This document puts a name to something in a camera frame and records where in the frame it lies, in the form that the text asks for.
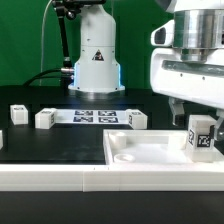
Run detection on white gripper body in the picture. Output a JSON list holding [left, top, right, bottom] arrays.
[[150, 48, 224, 110]]

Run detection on white block at left edge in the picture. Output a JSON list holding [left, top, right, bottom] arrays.
[[0, 130, 3, 150]]

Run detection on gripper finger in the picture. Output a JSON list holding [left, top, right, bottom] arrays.
[[169, 97, 185, 127], [210, 109, 224, 141]]

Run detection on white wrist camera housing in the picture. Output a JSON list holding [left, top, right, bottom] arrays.
[[151, 20, 175, 47]]

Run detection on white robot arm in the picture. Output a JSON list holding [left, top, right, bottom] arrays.
[[69, 0, 224, 141]]

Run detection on black cable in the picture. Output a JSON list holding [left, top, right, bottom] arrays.
[[22, 68, 73, 87]]

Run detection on white L-shaped obstacle fence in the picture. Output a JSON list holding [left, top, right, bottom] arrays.
[[0, 162, 224, 192]]

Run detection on white tag sheet with markers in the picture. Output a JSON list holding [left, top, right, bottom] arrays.
[[55, 109, 128, 125]]

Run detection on white square tabletop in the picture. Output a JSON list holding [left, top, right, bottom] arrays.
[[103, 130, 224, 165]]

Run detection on grey cable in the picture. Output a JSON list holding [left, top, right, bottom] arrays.
[[39, 0, 54, 86]]

